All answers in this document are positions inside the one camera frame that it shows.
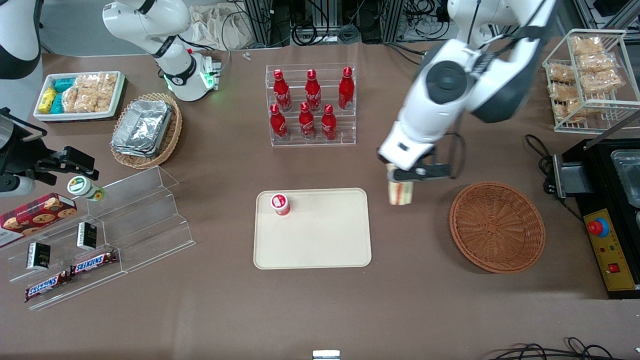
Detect oval light wicker basket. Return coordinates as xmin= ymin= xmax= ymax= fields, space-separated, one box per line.
xmin=110 ymin=92 xmax=183 ymax=171

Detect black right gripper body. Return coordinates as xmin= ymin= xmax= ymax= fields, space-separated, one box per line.
xmin=0 ymin=114 xmax=56 ymax=181

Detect black power cable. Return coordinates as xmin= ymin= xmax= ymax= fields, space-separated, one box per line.
xmin=525 ymin=134 xmax=586 ymax=223

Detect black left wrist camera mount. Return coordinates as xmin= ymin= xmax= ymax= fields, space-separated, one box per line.
xmin=414 ymin=162 xmax=452 ymax=182

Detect small black snack box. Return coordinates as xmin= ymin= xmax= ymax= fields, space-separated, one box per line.
xmin=76 ymin=222 xmax=98 ymax=251
xmin=26 ymin=242 xmax=51 ymax=271

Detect red white lidded cup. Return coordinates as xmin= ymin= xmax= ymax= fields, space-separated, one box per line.
xmin=270 ymin=193 xmax=291 ymax=216

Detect clear acrylic bottle rack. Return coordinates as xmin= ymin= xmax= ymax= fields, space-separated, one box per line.
xmin=265 ymin=63 xmax=358 ymax=148

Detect aluminium frame post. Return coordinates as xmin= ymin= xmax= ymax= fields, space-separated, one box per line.
xmin=382 ymin=0 xmax=404 ymax=44
xmin=242 ymin=0 xmax=274 ymax=48

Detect triangular ham lettuce sandwich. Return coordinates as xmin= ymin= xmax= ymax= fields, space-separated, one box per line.
xmin=387 ymin=164 xmax=415 ymax=207

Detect coiled black cable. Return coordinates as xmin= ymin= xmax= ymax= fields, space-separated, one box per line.
xmin=292 ymin=20 xmax=327 ymax=47

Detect white rectangular snack bin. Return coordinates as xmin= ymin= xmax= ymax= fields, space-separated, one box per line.
xmin=33 ymin=71 xmax=126 ymax=123

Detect red tartan cookie box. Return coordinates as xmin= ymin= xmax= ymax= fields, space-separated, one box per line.
xmin=0 ymin=192 xmax=78 ymax=249

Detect stacked aluminium foil trays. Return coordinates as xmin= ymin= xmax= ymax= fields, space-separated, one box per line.
xmin=111 ymin=100 xmax=174 ymax=159

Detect black floor cables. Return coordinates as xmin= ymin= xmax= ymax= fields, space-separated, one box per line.
xmin=487 ymin=337 xmax=640 ymax=360

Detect green white lidded cup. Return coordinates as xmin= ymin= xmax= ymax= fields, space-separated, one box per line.
xmin=67 ymin=176 xmax=106 ymax=203

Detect grey metal bracket plate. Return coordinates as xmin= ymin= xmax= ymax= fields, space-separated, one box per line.
xmin=552 ymin=154 xmax=564 ymax=199

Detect metal pan in appliance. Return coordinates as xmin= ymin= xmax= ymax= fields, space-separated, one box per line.
xmin=611 ymin=149 xmax=640 ymax=208

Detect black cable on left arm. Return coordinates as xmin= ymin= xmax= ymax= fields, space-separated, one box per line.
xmin=446 ymin=132 xmax=469 ymax=179

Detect beige rectangular plastic tray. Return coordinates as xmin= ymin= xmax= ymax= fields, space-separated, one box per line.
xmin=253 ymin=188 xmax=372 ymax=270

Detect yellow control panel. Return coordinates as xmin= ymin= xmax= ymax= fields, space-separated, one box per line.
xmin=584 ymin=208 xmax=640 ymax=292

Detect red cola bottle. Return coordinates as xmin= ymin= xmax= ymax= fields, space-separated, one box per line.
xmin=321 ymin=104 xmax=338 ymax=142
xmin=270 ymin=103 xmax=289 ymax=142
xmin=338 ymin=66 xmax=355 ymax=111
xmin=305 ymin=69 xmax=322 ymax=112
xmin=273 ymin=69 xmax=292 ymax=112
xmin=299 ymin=102 xmax=316 ymax=141

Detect round brown wicker basket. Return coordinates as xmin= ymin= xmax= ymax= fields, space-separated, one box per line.
xmin=449 ymin=181 xmax=546 ymax=274

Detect white wire basket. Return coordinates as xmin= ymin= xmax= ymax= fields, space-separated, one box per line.
xmin=542 ymin=29 xmax=640 ymax=134

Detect beige cloth bag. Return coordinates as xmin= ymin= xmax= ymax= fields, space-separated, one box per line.
xmin=190 ymin=5 xmax=256 ymax=51

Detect yellow snack packet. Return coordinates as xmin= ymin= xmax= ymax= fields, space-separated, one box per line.
xmin=39 ymin=87 xmax=57 ymax=114

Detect black appliance housing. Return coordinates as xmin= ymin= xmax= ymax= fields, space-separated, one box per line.
xmin=555 ymin=137 xmax=640 ymax=301

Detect Snickers chocolate bar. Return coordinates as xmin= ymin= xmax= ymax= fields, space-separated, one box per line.
xmin=25 ymin=271 xmax=71 ymax=303
xmin=70 ymin=250 xmax=119 ymax=277

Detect clear acrylic stepped display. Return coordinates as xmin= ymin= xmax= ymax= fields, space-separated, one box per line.
xmin=0 ymin=166 xmax=196 ymax=312

